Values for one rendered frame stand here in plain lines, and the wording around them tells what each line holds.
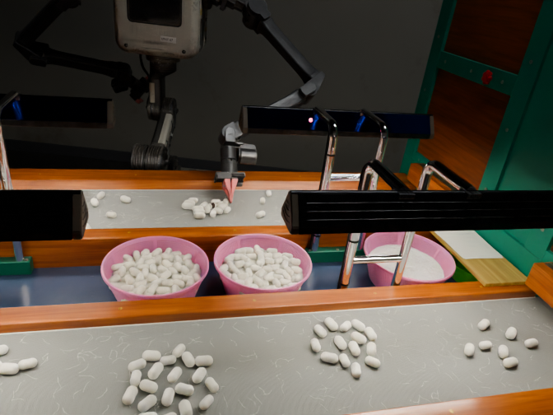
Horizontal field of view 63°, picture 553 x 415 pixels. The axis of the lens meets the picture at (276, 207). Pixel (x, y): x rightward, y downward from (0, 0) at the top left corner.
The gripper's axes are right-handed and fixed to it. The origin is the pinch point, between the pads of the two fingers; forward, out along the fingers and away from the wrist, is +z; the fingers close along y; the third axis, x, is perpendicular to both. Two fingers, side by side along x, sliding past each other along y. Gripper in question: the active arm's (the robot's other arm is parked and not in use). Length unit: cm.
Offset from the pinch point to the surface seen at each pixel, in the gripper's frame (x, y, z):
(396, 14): 72, 133, -168
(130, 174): 12.5, -33.8, -15.0
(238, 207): 0.6, 2.5, 2.2
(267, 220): -5.5, 11.0, 9.2
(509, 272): -34, 73, 36
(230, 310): -37, -7, 42
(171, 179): 9.4, -19.4, -11.6
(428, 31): 75, 157, -159
